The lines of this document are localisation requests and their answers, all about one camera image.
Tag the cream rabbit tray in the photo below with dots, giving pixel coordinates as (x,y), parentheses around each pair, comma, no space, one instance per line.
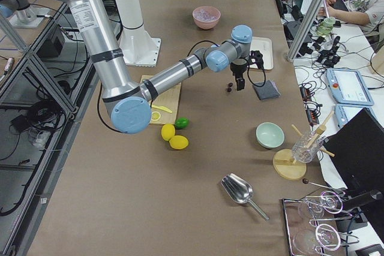
(264,46)

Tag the wine glass lower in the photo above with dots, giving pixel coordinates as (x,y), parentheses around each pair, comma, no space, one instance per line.
(319,241)

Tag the pile of clear ice cubes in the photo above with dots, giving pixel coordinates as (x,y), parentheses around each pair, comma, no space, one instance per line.
(206,14)

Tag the mint green bowl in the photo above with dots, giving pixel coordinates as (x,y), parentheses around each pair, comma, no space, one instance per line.
(269,135)

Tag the wine glass upper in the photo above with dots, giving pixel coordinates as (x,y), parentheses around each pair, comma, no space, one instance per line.
(315,206)

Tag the seated person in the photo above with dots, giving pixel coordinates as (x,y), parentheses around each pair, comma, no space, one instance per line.
(368,14)

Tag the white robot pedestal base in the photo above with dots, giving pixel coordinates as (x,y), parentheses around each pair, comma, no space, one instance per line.
(138,47)

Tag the black glass rack tray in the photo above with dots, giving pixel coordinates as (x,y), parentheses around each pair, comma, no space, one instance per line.
(295,223)

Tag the yellow lemon upper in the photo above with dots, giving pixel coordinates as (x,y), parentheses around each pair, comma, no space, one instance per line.
(168,131)

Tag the arm base mount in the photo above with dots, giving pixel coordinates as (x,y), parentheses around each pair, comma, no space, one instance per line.
(21,13)

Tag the green lime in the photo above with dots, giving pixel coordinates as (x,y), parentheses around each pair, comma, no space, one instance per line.
(181,123)

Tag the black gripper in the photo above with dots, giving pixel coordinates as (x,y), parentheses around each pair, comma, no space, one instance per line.
(239,70)

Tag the pink bowl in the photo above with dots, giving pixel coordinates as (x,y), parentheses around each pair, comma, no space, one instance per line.
(205,25)

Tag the yellow lemon lower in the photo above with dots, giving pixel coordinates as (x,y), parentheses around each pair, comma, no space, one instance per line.
(178,142)

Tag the blue teach pendant upper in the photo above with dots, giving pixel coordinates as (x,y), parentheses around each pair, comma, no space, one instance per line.
(348,87)

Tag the wooden cutting board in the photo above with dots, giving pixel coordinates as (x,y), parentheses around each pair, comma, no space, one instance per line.
(169,99)

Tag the black monitor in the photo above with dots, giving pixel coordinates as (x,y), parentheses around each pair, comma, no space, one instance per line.
(358,153)

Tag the grey folded cloth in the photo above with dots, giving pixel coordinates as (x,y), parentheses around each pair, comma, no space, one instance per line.
(267,91)

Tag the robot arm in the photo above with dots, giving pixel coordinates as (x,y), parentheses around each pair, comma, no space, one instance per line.
(127,102)

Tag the wooden cup stand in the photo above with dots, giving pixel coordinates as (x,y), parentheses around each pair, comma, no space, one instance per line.
(284,163)

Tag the yellow plastic knife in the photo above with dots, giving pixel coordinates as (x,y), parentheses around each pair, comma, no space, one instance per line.
(162,108)

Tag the blue teach pendant lower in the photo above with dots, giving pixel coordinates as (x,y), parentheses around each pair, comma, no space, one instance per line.
(345,112)

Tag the clear glass on stand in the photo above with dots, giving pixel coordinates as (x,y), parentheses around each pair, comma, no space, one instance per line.
(304,154)

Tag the steel ice scoop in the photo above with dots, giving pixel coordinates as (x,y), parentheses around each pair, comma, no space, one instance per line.
(241,192)

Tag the blue teach pendant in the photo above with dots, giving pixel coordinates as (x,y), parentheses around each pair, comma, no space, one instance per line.
(348,87)
(345,112)

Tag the wine glass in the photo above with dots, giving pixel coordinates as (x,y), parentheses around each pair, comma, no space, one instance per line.
(319,241)
(315,206)

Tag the aluminium frame post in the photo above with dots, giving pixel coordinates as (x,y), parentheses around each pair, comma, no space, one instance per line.
(303,29)

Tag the lemon half lower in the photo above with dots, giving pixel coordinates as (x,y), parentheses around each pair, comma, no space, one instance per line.
(155,116)

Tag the yellow lemon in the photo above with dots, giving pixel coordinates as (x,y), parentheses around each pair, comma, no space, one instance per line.
(178,142)
(168,131)

